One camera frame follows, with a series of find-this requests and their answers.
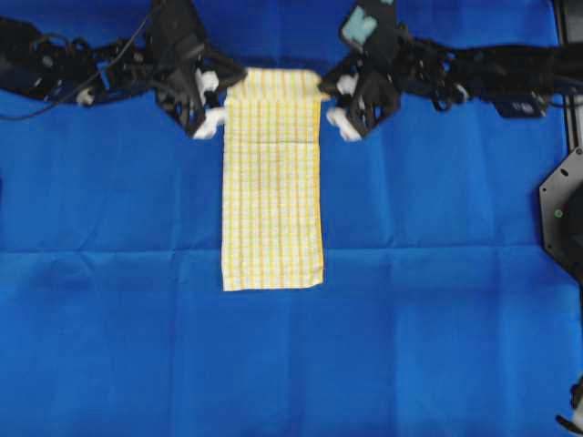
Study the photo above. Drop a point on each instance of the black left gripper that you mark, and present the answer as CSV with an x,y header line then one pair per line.
x,y
178,40

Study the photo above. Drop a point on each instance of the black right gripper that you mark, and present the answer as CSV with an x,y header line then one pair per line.
x,y
363,82

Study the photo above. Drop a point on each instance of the yellow checked towel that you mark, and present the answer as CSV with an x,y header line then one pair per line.
x,y
271,208

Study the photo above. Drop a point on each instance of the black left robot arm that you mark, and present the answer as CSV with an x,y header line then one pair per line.
x,y
55,70

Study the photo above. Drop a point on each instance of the blue table cloth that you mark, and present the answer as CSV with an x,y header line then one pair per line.
x,y
439,315

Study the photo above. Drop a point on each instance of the black table frame rail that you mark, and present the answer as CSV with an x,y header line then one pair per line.
x,y
568,17

